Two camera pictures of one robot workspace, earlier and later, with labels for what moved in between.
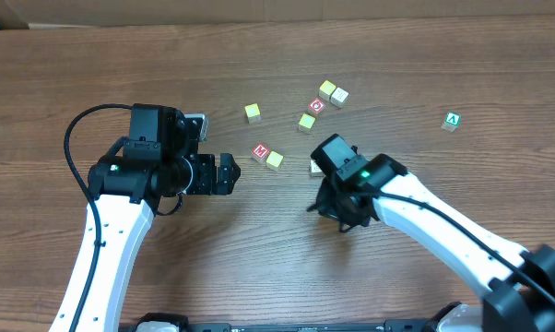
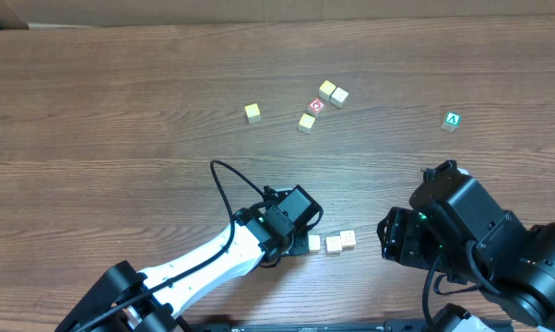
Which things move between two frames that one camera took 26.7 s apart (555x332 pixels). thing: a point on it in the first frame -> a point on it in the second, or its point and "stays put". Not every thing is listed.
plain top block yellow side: (338, 97) stays put
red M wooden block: (260, 150) -> (314, 243)
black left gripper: (230, 174) -> (303, 244)
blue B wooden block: (315, 171) -> (348, 240)
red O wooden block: (316, 104) stays put
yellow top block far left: (253, 112) stays put
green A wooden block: (452, 122) stays put
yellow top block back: (326, 88) stays put
